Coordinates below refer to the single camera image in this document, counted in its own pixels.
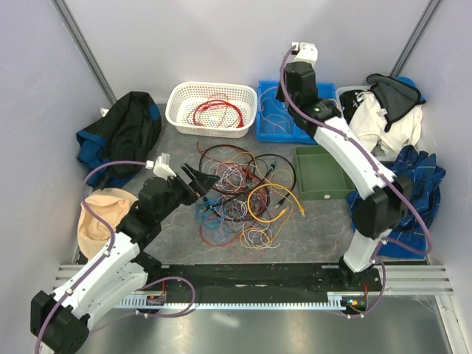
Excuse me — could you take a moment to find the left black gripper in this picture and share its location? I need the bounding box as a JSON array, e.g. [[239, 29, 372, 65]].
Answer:
[[156, 162, 219, 221]]

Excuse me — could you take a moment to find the red ethernet cable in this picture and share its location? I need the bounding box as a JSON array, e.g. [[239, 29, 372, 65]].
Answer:
[[198, 99, 246, 128], [192, 100, 222, 126]]

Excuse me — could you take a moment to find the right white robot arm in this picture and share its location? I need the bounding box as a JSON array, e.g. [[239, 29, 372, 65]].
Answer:
[[277, 61, 412, 291]]

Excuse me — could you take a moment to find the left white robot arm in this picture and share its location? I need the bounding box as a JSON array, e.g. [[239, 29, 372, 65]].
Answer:
[[30, 164, 220, 353]]

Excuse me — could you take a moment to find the white perforated plastic basket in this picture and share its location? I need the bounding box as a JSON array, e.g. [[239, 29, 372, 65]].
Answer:
[[165, 81, 258, 139]]

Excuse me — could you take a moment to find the blue divided plastic bin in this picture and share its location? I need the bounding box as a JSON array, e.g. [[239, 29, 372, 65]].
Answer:
[[255, 80, 316, 145]]

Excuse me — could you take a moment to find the black and blue jacket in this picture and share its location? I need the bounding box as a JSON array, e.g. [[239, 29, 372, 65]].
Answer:
[[76, 91, 162, 171]]

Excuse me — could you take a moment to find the beige bucket hat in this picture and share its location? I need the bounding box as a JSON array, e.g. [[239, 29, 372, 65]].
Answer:
[[77, 188, 137, 260]]

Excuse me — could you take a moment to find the green plastic tray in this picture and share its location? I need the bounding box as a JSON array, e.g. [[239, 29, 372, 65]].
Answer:
[[294, 145, 355, 201]]

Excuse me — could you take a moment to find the white garment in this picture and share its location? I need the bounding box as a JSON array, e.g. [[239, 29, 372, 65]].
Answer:
[[344, 90, 423, 157]]

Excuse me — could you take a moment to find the grey plastic tub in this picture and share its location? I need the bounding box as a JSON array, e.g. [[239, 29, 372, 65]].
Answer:
[[336, 86, 399, 165]]

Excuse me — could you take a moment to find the grey black-trimmed cloth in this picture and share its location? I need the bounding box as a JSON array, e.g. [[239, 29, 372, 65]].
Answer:
[[366, 73, 424, 133]]

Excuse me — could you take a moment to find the blue plaid shirt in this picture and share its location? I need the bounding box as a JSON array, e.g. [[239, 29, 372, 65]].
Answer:
[[346, 145, 446, 259]]

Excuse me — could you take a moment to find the blue cap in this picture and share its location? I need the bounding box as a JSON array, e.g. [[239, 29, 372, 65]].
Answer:
[[395, 76, 426, 103]]

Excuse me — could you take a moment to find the thin blue wire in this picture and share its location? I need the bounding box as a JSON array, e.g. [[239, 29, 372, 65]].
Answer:
[[195, 198, 244, 237]]

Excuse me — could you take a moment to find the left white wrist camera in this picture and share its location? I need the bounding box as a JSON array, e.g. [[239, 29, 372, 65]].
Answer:
[[145, 153, 177, 180]]

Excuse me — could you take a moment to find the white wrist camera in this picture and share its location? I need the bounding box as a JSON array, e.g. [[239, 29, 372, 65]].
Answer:
[[291, 42, 319, 66], [145, 153, 177, 180]]

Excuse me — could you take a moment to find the black thick cable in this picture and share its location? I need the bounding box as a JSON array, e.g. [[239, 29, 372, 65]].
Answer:
[[198, 143, 298, 192]]

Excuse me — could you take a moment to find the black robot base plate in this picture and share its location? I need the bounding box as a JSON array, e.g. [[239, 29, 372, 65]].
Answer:
[[147, 263, 382, 296]]

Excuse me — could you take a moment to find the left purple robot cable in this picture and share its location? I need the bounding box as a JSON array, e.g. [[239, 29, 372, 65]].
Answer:
[[33, 160, 196, 354]]

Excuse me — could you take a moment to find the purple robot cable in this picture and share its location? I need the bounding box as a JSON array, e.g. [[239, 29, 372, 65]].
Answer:
[[33, 160, 196, 354], [280, 49, 432, 319]]

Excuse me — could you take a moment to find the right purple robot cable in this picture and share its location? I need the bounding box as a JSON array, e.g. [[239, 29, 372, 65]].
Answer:
[[280, 49, 432, 319]]

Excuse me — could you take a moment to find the slotted cable duct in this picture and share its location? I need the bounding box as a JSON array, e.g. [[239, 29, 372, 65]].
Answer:
[[115, 289, 367, 310]]

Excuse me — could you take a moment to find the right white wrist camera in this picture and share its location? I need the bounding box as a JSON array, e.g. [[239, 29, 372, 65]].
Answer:
[[291, 42, 319, 66]]

